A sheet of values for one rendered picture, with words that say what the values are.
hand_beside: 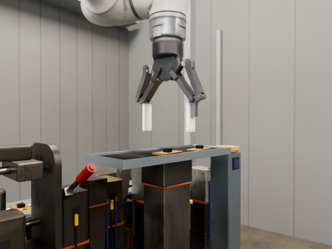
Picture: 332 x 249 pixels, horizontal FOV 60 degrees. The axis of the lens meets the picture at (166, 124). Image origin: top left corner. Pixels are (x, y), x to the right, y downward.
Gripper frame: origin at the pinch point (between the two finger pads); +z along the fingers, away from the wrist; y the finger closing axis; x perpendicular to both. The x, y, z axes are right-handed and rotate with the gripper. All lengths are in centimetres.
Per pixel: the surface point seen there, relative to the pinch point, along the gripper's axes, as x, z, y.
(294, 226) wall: 204, 89, -12
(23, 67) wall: 80, -49, -216
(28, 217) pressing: -19.2, 22.7, -28.8
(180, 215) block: 1.3, 21.7, 2.9
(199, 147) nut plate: 11.4, 6.1, 2.5
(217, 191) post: 23.2, 20.3, 2.1
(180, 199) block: 1.3, 17.7, 2.9
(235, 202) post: 26.2, 23.5, 6.9
